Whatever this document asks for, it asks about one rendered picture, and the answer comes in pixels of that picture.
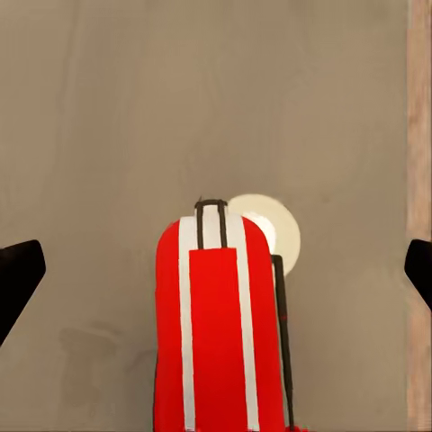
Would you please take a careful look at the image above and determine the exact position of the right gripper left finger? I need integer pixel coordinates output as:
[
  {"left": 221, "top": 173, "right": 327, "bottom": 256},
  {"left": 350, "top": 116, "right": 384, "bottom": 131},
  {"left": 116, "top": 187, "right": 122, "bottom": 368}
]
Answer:
[{"left": 0, "top": 239, "right": 46, "bottom": 346}]

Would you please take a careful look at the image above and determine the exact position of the radio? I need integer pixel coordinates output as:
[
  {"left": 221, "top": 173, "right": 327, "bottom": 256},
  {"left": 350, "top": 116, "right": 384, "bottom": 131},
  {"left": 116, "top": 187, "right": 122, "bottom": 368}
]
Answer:
[{"left": 153, "top": 199, "right": 300, "bottom": 432}]

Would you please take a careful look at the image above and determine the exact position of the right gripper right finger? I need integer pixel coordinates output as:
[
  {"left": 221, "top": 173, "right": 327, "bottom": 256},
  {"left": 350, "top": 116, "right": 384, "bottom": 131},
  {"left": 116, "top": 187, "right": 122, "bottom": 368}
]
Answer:
[{"left": 404, "top": 239, "right": 432, "bottom": 310}]

